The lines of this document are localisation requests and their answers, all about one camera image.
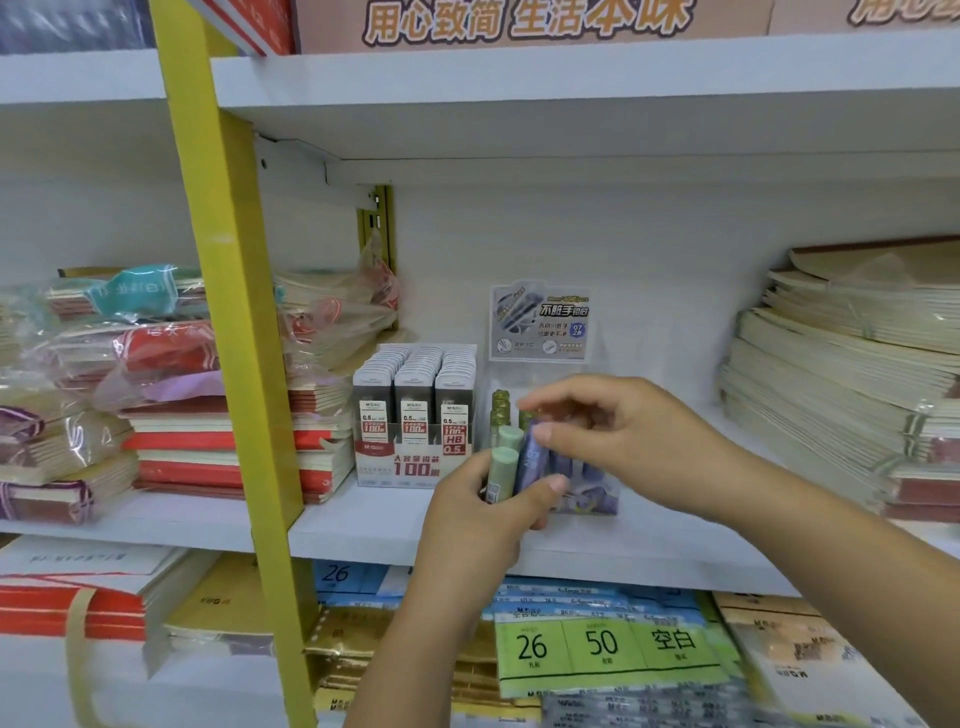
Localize person's left hand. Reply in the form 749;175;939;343
408;448;573;625

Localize person's right hand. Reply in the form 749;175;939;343
533;374;745;520

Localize rows of lead tubes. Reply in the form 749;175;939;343
488;386;620;515

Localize rows of lead cases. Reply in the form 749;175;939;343
352;344;479;445

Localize person's left forearm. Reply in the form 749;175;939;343
344;592;496;728

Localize person's right forearm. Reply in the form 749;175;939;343
716;457;960;728

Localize clear display of green purple tubes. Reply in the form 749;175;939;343
479;283;624;517

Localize stack of blue paper packs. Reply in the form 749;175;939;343
313;558;706;624

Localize stack of gold paper packs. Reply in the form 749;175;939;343
303;603;541;728

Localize beige notebook stack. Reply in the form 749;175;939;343
718;238;960;526
712;590;931;728

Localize yellow notebook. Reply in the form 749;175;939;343
163;553;275;658

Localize crumpled plastic-wrapped notebook pack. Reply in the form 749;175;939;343
273;232;400;369

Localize red-spine notebook stack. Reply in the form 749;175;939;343
119;374;355;505

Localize pink paper sheet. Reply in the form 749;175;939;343
142;371;226;404

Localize wrapped red-band notebook pack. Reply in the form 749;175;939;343
44;318;223;391

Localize red white receipt book bundle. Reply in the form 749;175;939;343
0;536;219;643

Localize wrapped purple-band notebook stack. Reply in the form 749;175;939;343
0;374;140;526

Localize wrapped teal-band notebook pack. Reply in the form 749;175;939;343
44;266;208;320

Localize orange pink sign board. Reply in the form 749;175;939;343
292;0;960;54

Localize red white striped pack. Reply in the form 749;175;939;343
187;0;295;58

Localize clear pen packs red label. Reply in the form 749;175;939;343
0;0;155;54

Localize yellow slotted bracket rail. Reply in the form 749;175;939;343
356;185;397;271

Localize yellow shelf post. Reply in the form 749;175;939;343
149;0;320;728

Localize beige paper strap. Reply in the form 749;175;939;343
65;588;114;728

